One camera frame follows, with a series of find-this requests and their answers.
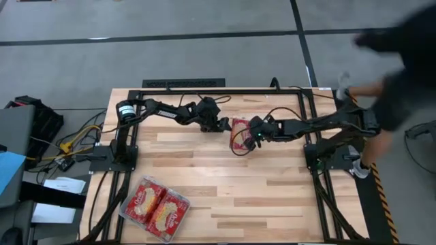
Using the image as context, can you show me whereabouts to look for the blue sheet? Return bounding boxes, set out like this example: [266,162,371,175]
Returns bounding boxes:
[0,151,27,197]

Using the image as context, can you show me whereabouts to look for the black metal table frame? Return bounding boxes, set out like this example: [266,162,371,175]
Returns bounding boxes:
[80,87,367,245]

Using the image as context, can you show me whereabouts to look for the black mat with hazard stripes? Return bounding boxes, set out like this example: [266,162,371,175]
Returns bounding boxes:
[332,88,400,245]

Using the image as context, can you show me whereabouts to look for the white paper sheet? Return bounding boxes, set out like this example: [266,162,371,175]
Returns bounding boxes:
[43,176,87,195]
[31,202,77,225]

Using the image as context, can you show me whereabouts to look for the black power adapter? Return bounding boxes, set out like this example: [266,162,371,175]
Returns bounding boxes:
[57,158,76,173]

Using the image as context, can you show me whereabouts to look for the black crate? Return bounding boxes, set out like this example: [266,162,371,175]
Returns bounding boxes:
[5,95,65,169]

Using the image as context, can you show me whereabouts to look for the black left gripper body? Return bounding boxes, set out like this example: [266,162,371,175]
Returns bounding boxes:
[196,97,222,129]

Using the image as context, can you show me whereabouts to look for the black bar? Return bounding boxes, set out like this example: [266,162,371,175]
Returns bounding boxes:
[19,181,88,210]

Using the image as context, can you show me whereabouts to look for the yellow cable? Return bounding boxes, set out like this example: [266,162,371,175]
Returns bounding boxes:
[26,125,102,162]

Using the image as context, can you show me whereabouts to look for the grey case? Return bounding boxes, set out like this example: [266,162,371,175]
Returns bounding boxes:
[0,104,36,209]

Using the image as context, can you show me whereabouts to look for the red popcorn bag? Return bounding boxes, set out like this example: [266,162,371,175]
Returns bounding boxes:
[123,179,167,224]
[230,117,255,151]
[146,193,190,241]

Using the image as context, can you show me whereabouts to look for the black round object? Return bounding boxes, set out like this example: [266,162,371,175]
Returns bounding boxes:
[0,227,24,245]

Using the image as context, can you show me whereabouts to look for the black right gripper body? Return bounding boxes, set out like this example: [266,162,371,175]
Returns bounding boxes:
[257,118,285,142]

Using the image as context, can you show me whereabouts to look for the black floor vent grille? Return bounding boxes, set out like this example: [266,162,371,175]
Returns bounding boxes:
[142,78,226,88]

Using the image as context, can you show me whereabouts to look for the person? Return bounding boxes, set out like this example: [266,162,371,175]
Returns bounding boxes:
[335,2,436,180]

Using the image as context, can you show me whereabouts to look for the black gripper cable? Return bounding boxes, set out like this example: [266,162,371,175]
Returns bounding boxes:
[230,126,255,157]

